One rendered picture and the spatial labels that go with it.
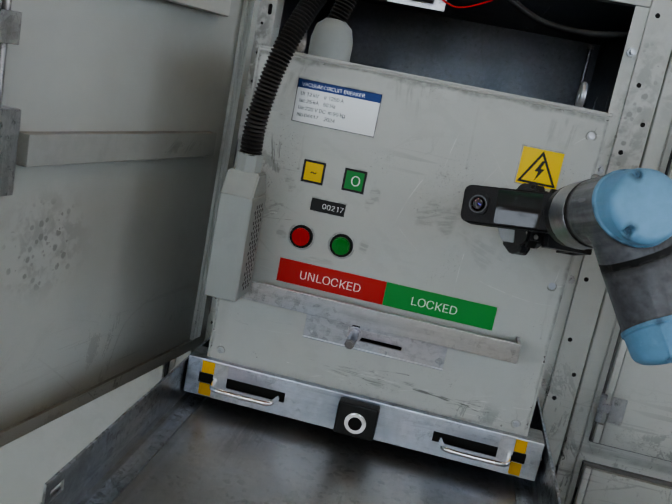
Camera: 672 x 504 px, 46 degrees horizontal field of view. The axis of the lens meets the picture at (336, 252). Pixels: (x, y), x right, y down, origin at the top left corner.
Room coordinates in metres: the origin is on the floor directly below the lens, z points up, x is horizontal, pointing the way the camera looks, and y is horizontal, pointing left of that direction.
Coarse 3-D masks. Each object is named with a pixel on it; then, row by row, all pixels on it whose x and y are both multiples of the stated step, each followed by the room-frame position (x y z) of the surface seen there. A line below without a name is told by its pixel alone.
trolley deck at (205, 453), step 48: (192, 432) 1.04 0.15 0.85; (240, 432) 1.07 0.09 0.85; (288, 432) 1.10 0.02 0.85; (144, 480) 0.89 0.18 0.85; (192, 480) 0.92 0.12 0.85; (240, 480) 0.94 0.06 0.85; (288, 480) 0.96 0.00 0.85; (336, 480) 0.99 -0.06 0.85; (384, 480) 1.01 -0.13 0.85; (432, 480) 1.04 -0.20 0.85; (480, 480) 1.07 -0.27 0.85
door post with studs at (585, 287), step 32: (640, 32) 1.34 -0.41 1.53; (640, 64) 1.33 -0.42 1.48; (640, 96) 1.33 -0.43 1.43; (640, 128) 1.33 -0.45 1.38; (608, 160) 1.34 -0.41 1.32; (576, 256) 1.34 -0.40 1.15; (576, 288) 1.33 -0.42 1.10; (576, 320) 1.33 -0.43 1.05; (576, 352) 1.33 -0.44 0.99; (544, 384) 1.32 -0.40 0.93; (576, 384) 1.33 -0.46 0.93; (544, 416) 1.33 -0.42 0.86
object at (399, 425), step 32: (192, 352) 1.15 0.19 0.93; (192, 384) 1.13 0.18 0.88; (256, 384) 1.12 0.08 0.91; (288, 384) 1.11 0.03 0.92; (288, 416) 1.11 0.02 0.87; (320, 416) 1.10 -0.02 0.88; (384, 416) 1.09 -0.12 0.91; (416, 416) 1.09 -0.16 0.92; (416, 448) 1.08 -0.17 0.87; (480, 448) 1.07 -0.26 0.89
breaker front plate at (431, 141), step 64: (320, 64) 1.13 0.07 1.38; (320, 128) 1.13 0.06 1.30; (384, 128) 1.12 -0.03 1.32; (448, 128) 1.10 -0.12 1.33; (512, 128) 1.09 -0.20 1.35; (576, 128) 1.08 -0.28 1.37; (320, 192) 1.13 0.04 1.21; (384, 192) 1.11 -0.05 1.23; (448, 192) 1.10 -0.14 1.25; (256, 256) 1.14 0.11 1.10; (320, 256) 1.12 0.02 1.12; (384, 256) 1.11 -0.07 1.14; (448, 256) 1.10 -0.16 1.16; (512, 256) 1.09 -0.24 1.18; (256, 320) 1.13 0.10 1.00; (320, 320) 1.12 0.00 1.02; (512, 320) 1.08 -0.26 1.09; (320, 384) 1.12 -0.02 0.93; (384, 384) 1.11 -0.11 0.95; (448, 384) 1.09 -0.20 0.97; (512, 384) 1.08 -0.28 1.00
